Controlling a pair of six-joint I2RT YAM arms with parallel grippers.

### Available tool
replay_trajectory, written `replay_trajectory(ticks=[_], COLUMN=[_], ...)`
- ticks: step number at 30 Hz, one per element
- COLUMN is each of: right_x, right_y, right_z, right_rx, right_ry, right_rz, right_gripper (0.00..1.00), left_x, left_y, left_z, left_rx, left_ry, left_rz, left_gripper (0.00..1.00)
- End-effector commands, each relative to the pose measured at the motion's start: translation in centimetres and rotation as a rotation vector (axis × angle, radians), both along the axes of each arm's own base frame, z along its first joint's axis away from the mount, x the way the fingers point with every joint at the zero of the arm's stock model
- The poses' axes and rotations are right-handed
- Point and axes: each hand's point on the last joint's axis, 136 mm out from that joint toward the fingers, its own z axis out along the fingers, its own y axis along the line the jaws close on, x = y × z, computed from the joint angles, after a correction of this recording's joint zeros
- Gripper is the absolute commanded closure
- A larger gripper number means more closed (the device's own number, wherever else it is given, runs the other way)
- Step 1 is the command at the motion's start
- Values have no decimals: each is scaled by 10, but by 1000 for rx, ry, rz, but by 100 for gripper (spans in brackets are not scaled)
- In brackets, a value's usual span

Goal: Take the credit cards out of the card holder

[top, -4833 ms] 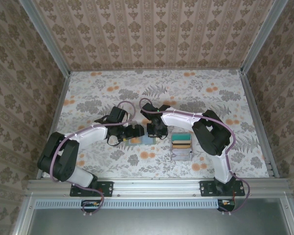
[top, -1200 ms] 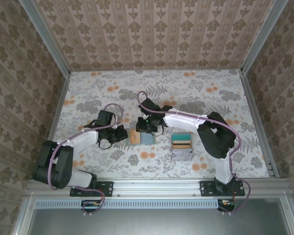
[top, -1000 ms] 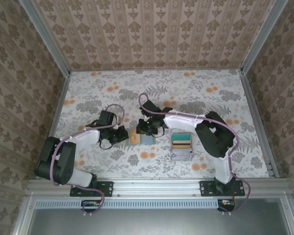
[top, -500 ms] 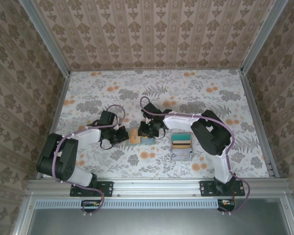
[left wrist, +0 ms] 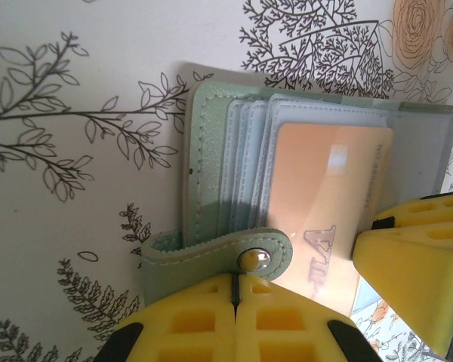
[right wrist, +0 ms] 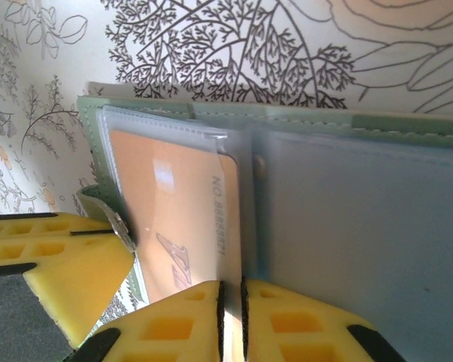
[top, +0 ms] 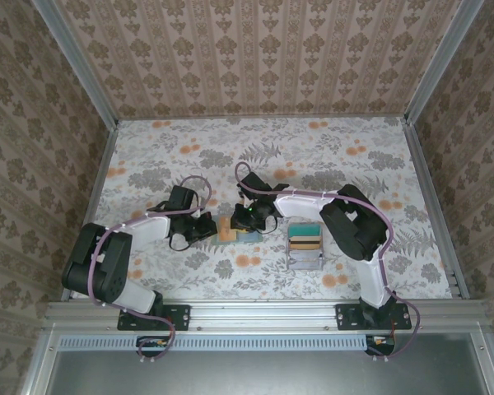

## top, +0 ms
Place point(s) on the aluminium front beam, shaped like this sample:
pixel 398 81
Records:
pixel 263 314

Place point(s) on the plain teal card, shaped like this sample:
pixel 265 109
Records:
pixel 306 229

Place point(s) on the aluminium corner post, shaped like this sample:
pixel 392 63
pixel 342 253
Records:
pixel 432 61
pixel 80 61

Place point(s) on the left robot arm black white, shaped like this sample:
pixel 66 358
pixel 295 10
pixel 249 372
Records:
pixel 148 228

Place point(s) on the aluminium side rail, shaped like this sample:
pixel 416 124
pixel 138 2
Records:
pixel 433 205
pixel 94 205

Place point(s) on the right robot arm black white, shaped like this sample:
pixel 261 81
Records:
pixel 300 205

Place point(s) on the clear acrylic card stand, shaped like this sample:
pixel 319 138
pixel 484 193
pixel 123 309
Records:
pixel 304 263

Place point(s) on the light green card holder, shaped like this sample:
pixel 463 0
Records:
pixel 257 238

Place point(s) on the aluminium frame strut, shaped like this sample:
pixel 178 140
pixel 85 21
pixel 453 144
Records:
pixel 41 362
pixel 487 362

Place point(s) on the floral patterned table cover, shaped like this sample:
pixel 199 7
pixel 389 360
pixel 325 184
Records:
pixel 169 144

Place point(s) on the tan orange card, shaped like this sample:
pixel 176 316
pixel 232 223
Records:
pixel 226 235

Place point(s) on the grey sheet metal panel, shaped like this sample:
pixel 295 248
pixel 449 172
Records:
pixel 251 374

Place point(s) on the card with black magnetic stripe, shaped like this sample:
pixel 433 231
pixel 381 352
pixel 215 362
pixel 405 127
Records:
pixel 306 246

